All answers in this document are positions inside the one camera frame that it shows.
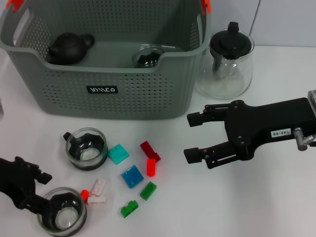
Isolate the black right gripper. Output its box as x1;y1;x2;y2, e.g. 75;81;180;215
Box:
184;97;314;170

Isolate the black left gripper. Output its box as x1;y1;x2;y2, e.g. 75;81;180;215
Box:
0;156;54;216

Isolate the glass teacup black sleeve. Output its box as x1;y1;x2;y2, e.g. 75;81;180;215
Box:
36;187;87;237
63;127;109;171
132;44;166;69

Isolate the grey perforated storage bin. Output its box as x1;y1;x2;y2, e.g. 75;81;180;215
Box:
0;0;213;121

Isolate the dark red toy brick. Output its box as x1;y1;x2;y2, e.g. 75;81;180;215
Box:
140;141;161;162

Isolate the tall orange-red toy brick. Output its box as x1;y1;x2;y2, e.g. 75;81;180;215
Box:
146;158;157;177

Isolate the green flat toy brick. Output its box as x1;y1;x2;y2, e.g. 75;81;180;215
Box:
139;182;158;200

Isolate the teal square toy brick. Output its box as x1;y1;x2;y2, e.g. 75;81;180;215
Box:
108;143;130;165

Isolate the green stepped toy brick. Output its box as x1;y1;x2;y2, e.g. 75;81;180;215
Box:
120;199;139;218

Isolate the blue square toy brick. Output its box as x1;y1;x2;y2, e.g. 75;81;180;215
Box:
120;164;145;190

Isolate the glass teapot black lid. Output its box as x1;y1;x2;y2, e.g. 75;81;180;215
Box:
195;21;254;100

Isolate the dark clay teapot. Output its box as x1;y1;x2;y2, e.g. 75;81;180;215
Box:
46;32;96;66

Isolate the right gripper cable silver plug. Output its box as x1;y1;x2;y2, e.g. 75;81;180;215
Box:
293;127;316;152

